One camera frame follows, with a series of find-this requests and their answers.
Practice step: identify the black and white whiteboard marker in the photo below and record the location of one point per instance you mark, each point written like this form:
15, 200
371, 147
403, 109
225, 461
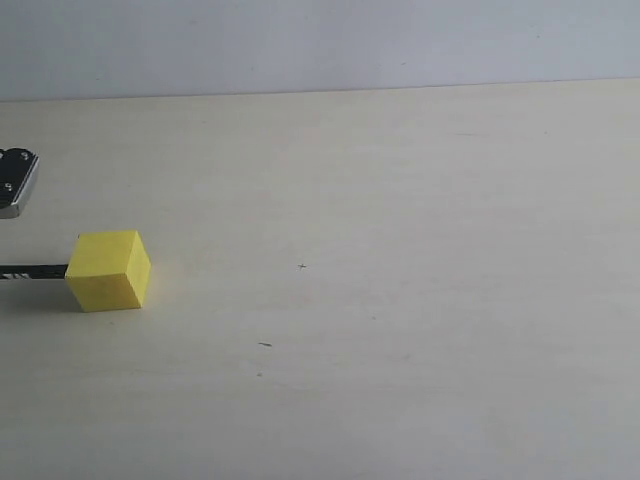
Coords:
35, 272

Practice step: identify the yellow foam cube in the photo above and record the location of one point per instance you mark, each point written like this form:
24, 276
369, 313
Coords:
109, 271

